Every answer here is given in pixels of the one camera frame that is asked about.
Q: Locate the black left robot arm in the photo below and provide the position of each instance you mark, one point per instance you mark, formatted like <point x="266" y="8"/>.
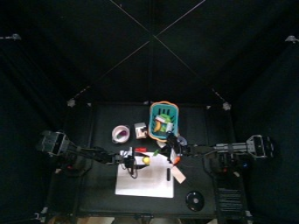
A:
<point x="84" y="152"/>

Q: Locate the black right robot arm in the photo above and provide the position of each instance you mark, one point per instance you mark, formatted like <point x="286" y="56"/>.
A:
<point x="230" y="147"/>

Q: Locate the green toy husk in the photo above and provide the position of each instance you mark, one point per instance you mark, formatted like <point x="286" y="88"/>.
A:
<point x="156" y="152"/>

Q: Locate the red toy block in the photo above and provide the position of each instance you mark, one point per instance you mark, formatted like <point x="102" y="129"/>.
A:
<point x="141" y="149"/>

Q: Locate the grey blue round lid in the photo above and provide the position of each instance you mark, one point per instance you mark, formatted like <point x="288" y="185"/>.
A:
<point x="182" y="141"/>

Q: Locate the orange toy carrot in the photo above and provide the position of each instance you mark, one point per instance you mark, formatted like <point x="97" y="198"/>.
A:
<point x="177" y="159"/>

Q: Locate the white cutting board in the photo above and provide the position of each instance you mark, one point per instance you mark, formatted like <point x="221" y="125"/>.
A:
<point x="146" y="182"/>

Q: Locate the white toy carton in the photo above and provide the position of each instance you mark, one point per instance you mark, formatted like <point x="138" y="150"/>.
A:
<point x="169" y="127"/>

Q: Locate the yellow toy banana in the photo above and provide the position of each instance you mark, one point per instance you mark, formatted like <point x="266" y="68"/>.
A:
<point x="157" y="127"/>

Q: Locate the beige wooden spatula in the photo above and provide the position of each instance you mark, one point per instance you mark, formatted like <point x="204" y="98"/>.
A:
<point x="178" y="174"/>

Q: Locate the small white brown box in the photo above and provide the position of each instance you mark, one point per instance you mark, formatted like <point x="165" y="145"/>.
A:
<point x="141" y="130"/>

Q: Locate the white toy food piece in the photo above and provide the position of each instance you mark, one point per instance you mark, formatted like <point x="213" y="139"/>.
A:
<point x="161" y="119"/>

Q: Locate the green toy vegetable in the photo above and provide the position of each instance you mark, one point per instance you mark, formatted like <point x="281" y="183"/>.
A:
<point x="166" y="118"/>

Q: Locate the teal basket orange rim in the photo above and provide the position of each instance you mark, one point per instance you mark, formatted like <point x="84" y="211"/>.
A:
<point x="156" y="109"/>

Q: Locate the black round disc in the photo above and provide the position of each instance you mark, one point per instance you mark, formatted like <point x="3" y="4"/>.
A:
<point x="194" y="201"/>

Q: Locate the black panel white text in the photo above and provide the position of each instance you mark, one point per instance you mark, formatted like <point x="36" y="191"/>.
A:
<point x="230" y="199"/>

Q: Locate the metal frame corner bracket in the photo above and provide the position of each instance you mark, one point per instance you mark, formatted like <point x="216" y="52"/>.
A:
<point x="72" y="102"/>
<point x="292" y="38"/>
<point x="226" y="106"/>
<point x="15" y="36"/>

